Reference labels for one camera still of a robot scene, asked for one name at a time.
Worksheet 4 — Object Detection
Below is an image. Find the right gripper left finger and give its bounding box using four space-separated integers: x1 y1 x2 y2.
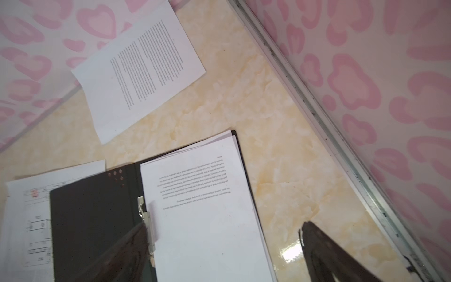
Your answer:
72 223 149 282

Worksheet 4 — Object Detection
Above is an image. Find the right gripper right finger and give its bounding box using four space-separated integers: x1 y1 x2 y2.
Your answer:
298 222 380 282

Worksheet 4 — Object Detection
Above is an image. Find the orange and black folder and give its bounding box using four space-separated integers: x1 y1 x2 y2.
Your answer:
49 129 279 282

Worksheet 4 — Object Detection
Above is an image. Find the diagram paper sheet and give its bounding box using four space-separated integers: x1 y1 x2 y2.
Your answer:
1 161 106 282

